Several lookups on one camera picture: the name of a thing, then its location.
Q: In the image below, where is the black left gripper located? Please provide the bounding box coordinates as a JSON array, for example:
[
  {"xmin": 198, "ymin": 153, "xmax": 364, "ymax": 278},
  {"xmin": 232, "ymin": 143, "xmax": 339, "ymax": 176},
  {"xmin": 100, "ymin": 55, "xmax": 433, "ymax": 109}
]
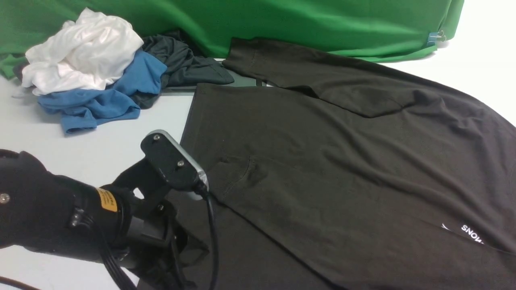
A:
[{"xmin": 104, "ymin": 159, "xmax": 209, "ymax": 290}]

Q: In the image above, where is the dark gray long-sleeve shirt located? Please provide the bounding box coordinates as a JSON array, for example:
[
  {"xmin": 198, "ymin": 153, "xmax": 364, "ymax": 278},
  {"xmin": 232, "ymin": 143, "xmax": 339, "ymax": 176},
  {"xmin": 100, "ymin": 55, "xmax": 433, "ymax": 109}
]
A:
[{"xmin": 181, "ymin": 38, "xmax": 516, "ymax": 290}]

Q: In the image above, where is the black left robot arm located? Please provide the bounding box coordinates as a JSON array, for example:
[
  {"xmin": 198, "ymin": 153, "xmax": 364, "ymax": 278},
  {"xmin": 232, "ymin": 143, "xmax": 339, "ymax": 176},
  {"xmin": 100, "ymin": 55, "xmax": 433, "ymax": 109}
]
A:
[{"xmin": 1, "ymin": 145, "xmax": 219, "ymax": 290}]

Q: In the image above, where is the blue crumpled shirt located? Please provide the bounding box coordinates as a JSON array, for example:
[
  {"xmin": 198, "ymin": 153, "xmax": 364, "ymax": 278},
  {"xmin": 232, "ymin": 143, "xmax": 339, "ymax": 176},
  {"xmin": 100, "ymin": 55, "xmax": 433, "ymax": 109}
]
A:
[{"xmin": 37, "ymin": 51, "xmax": 166, "ymax": 135}]

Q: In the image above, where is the dark teal crumpled shirt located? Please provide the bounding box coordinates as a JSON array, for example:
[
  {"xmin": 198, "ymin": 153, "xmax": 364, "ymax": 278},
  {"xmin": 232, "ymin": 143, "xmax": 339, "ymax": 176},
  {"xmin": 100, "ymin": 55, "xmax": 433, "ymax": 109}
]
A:
[{"xmin": 142, "ymin": 28, "xmax": 235, "ymax": 91}]

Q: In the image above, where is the white crumpled shirt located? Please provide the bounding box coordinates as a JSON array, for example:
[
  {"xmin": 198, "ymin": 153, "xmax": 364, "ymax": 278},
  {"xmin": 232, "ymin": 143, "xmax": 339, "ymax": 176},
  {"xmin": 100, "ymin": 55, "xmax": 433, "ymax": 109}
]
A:
[{"xmin": 21, "ymin": 8, "xmax": 144, "ymax": 96}]

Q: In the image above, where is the green backdrop cloth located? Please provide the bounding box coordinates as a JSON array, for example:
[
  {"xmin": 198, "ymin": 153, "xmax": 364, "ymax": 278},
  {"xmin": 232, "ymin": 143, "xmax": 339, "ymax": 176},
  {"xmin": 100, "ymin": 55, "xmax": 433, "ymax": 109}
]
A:
[{"xmin": 0, "ymin": 0, "xmax": 464, "ymax": 79}]

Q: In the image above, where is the blue binder clip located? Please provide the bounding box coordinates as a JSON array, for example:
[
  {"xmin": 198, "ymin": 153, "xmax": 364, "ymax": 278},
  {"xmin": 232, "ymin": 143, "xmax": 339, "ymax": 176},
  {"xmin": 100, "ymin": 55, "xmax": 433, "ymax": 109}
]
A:
[{"xmin": 427, "ymin": 30, "xmax": 447, "ymax": 46}]

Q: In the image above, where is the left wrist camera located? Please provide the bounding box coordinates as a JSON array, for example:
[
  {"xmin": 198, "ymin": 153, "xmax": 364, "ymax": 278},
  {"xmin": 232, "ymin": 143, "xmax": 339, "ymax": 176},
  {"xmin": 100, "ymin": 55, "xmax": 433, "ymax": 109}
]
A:
[{"xmin": 140, "ymin": 130, "xmax": 209, "ymax": 201}]

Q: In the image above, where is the metal table cable hatch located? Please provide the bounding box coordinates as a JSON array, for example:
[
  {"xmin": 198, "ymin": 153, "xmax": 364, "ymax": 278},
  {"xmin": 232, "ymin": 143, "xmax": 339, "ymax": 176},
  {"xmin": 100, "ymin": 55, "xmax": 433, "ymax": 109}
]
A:
[{"xmin": 161, "ymin": 74, "xmax": 266, "ymax": 94}]

